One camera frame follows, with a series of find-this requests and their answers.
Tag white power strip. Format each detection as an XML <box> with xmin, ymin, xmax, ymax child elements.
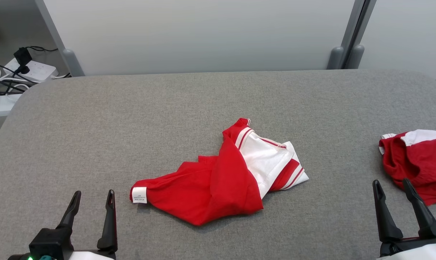
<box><xmin>3</xmin><ymin>58</ymin><xmax>58</xmax><ymax>83</ymax></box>

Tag red shorts with white hem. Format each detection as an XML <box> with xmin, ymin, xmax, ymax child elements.
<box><xmin>379</xmin><ymin>129</ymin><xmax>436</xmax><ymax>206</ymax></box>

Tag white flat base plate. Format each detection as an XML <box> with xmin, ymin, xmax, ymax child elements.
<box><xmin>0</xmin><ymin>93</ymin><xmax>22</xmax><ymax>118</ymax></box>

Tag black power adapter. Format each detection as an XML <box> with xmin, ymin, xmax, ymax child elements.
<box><xmin>13</xmin><ymin>47</ymin><xmax>33</xmax><ymax>74</ymax></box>

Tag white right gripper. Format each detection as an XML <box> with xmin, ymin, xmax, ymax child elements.
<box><xmin>372</xmin><ymin>178</ymin><xmax>436</xmax><ymax>260</ymax></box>

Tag white cable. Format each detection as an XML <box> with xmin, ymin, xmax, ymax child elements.
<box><xmin>0</xmin><ymin>69</ymin><xmax>29</xmax><ymax>95</ymax></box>

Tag dark grey partition post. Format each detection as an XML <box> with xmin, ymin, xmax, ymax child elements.
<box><xmin>344</xmin><ymin>0</ymin><xmax>377</xmax><ymax>70</ymax></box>

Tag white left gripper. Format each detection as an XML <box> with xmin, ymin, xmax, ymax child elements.
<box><xmin>57</xmin><ymin>190</ymin><xmax>118</xmax><ymax>260</ymax></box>

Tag red jersey with white sleeves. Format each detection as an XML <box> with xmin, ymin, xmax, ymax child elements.
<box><xmin>130</xmin><ymin>118</ymin><xmax>309</xmax><ymax>226</ymax></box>

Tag white partition panel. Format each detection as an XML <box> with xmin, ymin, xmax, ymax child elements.
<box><xmin>43</xmin><ymin>0</ymin><xmax>356</xmax><ymax>76</ymax></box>
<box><xmin>359</xmin><ymin>0</ymin><xmax>436</xmax><ymax>81</ymax></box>

